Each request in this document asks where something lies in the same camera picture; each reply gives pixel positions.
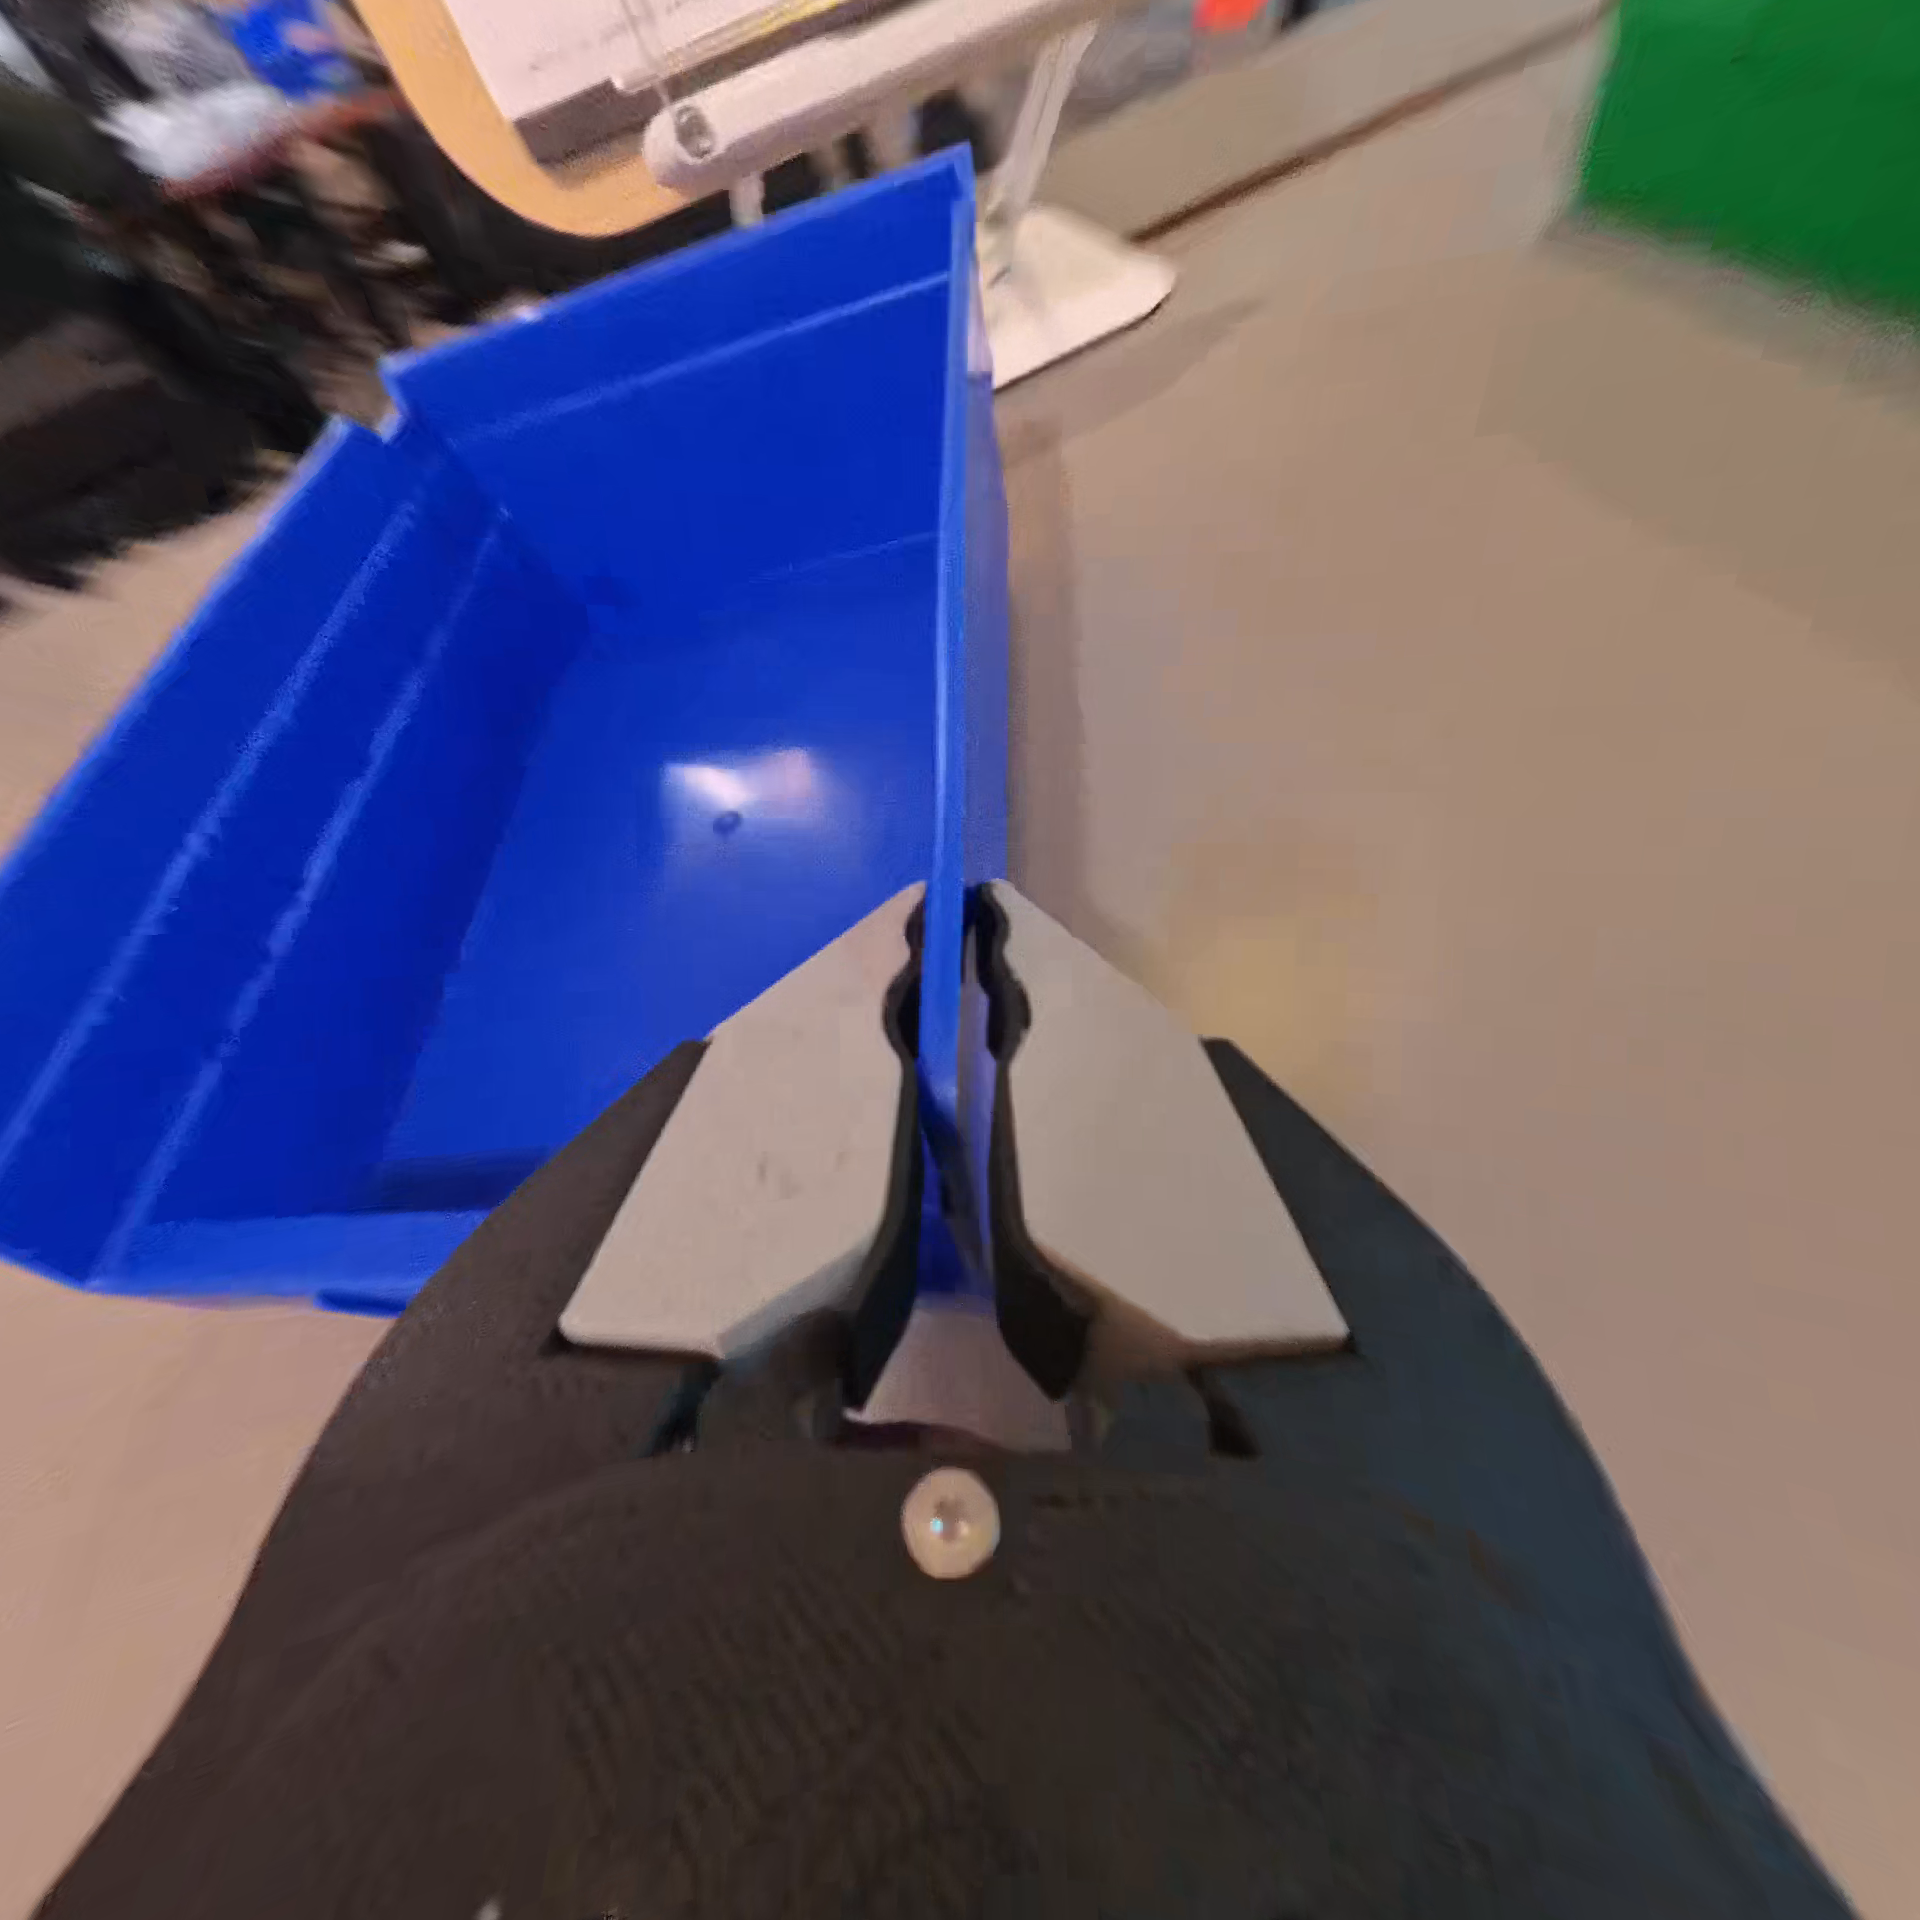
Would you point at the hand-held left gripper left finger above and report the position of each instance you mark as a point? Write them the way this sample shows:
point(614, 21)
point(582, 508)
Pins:
point(764, 1183)

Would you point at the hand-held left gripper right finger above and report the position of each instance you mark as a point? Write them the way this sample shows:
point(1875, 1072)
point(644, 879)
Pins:
point(1155, 1183)

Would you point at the blue plastic bin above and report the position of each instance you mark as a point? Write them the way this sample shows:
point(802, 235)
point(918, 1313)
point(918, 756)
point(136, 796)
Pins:
point(602, 825)

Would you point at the instruction sheet on stand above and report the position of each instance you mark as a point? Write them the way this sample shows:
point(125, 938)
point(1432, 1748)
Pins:
point(1065, 283)

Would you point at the green plastic bin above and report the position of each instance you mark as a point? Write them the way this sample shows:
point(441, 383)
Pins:
point(1755, 151)

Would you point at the grey desk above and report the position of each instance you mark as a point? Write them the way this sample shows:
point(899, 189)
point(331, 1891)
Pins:
point(1425, 749)

